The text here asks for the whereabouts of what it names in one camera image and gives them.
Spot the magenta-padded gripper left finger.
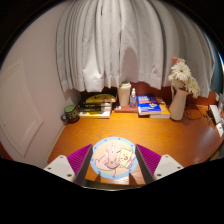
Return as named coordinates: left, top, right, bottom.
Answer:
left=43, top=143, right=95, bottom=186

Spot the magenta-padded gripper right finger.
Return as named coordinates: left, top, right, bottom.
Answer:
left=134, top=143, right=185, bottom=185

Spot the round cartoon-print mouse pad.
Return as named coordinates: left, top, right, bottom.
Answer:
left=89, top=136, right=140, bottom=181

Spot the dark mug with green rim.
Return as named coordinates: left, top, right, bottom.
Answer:
left=60, top=104, right=81, bottom=125

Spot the yellow and white book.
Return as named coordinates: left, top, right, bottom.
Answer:
left=78, top=110, right=112, bottom=120

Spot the white ceramic vase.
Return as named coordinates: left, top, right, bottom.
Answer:
left=168, top=87, right=191, bottom=122

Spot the blue book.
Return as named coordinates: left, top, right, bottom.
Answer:
left=136, top=93, right=163, bottom=117

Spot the white desktop device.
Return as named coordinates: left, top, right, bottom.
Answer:
left=207, top=104, right=223, bottom=127

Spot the flat red-brown box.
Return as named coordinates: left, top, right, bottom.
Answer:
left=113, top=104, right=139, bottom=114

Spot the clear pump bottle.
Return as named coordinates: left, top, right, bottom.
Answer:
left=129, top=87, right=138, bottom=109

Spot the black book with yellow cover picture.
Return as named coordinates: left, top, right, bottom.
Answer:
left=79, top=92, right=118, bottom=107

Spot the cream tumbler with lid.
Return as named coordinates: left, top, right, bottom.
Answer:
left=116, top=80, right=133, bottom=108

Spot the white flower bouquet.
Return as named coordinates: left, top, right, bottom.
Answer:
left=167, top=56, right=201, bottom=100

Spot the white curtain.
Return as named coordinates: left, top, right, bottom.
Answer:
left=55, top=0, right=216, bottom=100

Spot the black cable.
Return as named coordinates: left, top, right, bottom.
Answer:
left=182, top=103, right=211, bottom=123

